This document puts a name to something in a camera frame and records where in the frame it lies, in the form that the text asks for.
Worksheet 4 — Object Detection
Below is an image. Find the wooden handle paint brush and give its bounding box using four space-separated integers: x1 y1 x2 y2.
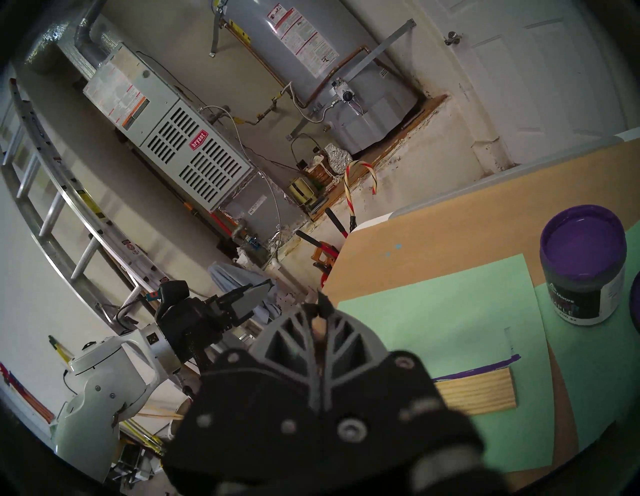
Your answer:
311 315 328 353

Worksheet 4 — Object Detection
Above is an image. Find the grey Bryant furnace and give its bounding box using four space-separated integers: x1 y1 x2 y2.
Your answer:
82 42 311 251

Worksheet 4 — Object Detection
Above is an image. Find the aluminium ladder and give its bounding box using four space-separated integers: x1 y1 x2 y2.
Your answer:
0 77 171 331

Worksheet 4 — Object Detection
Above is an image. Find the white panel door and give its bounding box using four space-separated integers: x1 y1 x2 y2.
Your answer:
415 0 628 166

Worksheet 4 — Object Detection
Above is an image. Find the purple paint jar lid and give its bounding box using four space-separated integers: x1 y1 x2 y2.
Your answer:
629 272 640 336

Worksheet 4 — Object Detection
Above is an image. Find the brown paper covered table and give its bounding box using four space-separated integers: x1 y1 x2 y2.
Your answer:
320 140 640 493

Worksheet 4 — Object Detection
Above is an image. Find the mint green paper sheet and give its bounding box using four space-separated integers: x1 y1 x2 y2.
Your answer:
337 254 556 473
535 255 640 451

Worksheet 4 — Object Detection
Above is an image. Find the flat wooden slat board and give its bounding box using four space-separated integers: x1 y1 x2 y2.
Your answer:
432 367 517 416

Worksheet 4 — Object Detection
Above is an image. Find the purple paint sample jar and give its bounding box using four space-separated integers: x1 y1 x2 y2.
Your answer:
540 205 627 326

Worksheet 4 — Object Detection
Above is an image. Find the striped candy cane decoration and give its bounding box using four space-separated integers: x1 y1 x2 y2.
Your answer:
345 160 377 231

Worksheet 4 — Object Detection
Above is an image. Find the brown wicker basket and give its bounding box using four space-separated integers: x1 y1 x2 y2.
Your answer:
290 134 336 188

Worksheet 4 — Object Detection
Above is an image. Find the wooden handle hand saw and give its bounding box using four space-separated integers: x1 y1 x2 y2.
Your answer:
311 242 341 273

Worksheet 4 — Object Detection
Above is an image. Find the grey water heater tank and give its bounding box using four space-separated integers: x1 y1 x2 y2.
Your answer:
220 0 418 153

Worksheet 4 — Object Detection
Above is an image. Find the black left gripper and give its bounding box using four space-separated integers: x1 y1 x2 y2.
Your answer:
157 279 276 368

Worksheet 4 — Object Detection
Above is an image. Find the blue hanging cloth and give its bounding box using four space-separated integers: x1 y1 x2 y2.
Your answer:
207 262 281 326

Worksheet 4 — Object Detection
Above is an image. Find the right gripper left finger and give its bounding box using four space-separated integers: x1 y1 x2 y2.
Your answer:
175 304 321 461

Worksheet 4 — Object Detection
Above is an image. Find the grey metal heater strap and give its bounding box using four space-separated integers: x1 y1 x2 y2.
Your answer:
286 19 417 141

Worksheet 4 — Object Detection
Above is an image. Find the yellow coated gas pipe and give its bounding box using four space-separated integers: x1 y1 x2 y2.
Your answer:
231 82 296 127

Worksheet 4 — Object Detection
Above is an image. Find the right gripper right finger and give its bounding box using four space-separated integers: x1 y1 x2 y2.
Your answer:
320 292 451 446

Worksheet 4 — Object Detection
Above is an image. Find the plywood heater platform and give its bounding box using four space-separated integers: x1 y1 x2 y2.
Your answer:
310 95 448 221

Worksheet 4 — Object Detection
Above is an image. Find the aluminium foil wrapped bundle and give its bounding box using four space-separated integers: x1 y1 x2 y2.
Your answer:
325 144 353 173

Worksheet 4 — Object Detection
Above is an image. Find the silver foil duct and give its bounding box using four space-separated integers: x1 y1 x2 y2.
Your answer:
25 0 108 81

